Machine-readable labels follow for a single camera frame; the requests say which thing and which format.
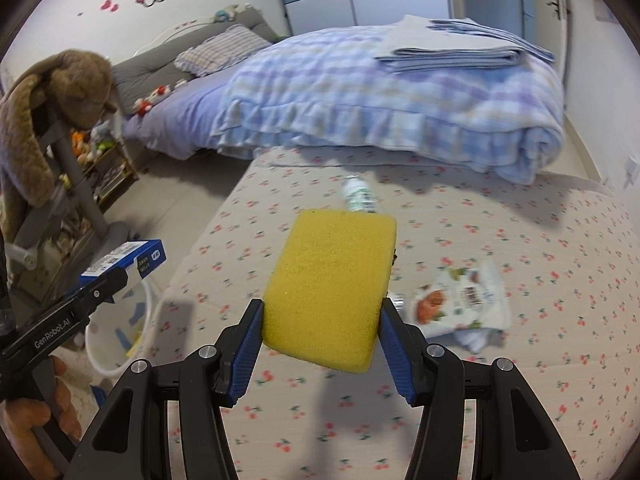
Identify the blue checked quilt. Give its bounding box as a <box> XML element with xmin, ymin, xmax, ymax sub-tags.
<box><xmin>210</xmin><ymin>27</ymin><xmax>566</xmax><ymax>186</ymax></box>

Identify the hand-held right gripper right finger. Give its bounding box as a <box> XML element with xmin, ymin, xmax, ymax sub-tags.
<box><xmin>378</xmin><ymin>297</ymin><xmax>583</xmax><ymax>480</ymax></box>

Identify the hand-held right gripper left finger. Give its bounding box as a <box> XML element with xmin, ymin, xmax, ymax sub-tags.
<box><xmin>62</xmin><ymin>299</ymin><xmax>266</xmax><ymax>480</ymax></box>

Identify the bed with purple sheet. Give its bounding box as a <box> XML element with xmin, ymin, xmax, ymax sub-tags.
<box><xmin>120</xmin><ymin>25</ymin><xmax>281</xmax><ymax>161</ymax></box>

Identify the grey headboard cushion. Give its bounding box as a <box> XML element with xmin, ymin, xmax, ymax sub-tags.
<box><xmin>111</xmin><ymin>7</ymin><xmax>293</xmax><ymax>113</ymax></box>

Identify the checked ruffled pillow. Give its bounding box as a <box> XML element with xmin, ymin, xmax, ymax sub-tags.
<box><xmin>174</xmin><ymin>25</ymin><xmax>273</xmax><ymax>78</ymax></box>

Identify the person's left hand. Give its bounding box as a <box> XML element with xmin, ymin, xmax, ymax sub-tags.
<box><xmin>0</xmin><ymin>355</ymin><xmax>83</xmax><ymax>443</ymax></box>

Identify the cherry print tablecloth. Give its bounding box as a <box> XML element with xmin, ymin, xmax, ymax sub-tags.
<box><xmin>155</xmin><ymin>147</ymin><xmax>640</xmax><ymax>480</ymax></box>

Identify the white bin with blue print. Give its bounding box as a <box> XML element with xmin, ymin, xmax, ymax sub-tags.
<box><xmin>84</xmin><ymin>275</ymin><xmax>153</xmax><ymax>377</ymax></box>

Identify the brown plush rabbit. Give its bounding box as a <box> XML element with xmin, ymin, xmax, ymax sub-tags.
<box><xmin>0</xmin><ymin>49</ymin><xmax>121</xmax><ymax>241</ymax></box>

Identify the folded grey cloth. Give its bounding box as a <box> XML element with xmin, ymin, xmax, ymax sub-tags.
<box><xmin>375</xmin><ymin>15</ymin><xmax>556</xmax><ymax>73</ymax></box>

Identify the blue carton box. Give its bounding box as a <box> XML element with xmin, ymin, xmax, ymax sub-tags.
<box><xmin>79</xmin><ymin>239</ymin><xmax>166</xmax><ymax>293</ymax></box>

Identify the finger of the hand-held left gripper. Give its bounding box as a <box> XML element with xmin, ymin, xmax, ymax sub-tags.
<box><xmin>80</xmin><ymin>267</ymin><xmax>128</xmax><ymax>311</ymax></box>

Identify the pastel plush toy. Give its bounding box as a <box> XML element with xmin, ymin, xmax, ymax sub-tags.
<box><xmin>215</xmin><ymin>5</ymin><xmax>251</xmax><ymax>23</ymax></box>

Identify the wooden toy shelf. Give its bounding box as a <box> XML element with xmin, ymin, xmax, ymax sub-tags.
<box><xmin>65</xmin><ymin>110</ymin><xmax>141</xmax><ymax>206</ymax></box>

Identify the white snack packet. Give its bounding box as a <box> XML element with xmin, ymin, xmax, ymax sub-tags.
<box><xmin>400</xmin><ymin>260</ymin><xmax>512</xmax><ymax>338</ymax></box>

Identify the clear plastic bottle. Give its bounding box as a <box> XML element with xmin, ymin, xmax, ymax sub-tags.
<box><xmin>341</xmin><ymin>174</ymin><xmax>377</xmax><ymax>214</ymax></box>

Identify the yellow sponge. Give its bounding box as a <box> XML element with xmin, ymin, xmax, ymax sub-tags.
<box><xmin>262</xmin><ymin>208</ymin><xmax>398</xmax><ymax>375</ymax></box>

